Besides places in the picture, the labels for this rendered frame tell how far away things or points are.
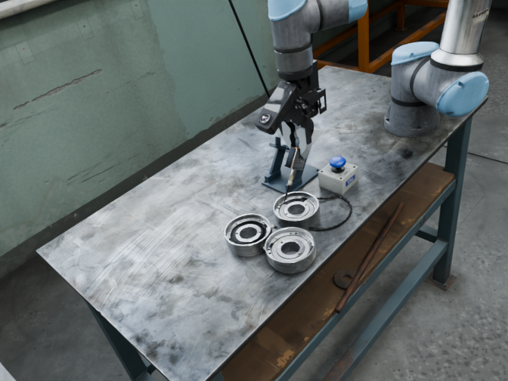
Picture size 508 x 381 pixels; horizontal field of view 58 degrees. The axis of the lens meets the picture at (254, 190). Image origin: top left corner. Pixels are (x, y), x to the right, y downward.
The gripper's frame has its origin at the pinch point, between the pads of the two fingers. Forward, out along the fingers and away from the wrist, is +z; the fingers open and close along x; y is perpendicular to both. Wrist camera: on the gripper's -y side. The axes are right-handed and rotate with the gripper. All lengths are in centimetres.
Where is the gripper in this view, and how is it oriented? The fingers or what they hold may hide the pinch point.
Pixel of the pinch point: (297, 153)
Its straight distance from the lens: 104.6
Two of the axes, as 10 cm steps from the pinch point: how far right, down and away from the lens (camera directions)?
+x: -7.0, -3.3, 6.3
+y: 6.9, -5.2, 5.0
